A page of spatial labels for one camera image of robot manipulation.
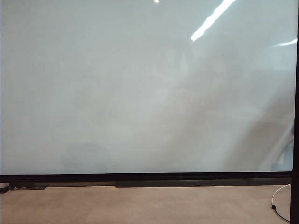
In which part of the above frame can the whiteboard with black frame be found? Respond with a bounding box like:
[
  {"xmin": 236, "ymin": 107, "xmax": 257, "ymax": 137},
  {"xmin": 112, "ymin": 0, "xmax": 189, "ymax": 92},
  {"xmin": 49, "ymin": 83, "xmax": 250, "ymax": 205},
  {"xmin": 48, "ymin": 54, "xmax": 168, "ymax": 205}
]
[{"xmin": 0, "ymin": 0, "xmax": 299, "ymax": 224}]

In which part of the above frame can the white and black floor cable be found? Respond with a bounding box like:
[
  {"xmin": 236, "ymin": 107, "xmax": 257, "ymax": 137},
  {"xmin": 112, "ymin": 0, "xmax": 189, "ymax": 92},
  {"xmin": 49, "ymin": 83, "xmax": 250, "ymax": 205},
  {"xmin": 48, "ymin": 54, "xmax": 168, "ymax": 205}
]
[{"xmin": 270, "ymin": 183, "xmax": 292, "ymax": 222}]

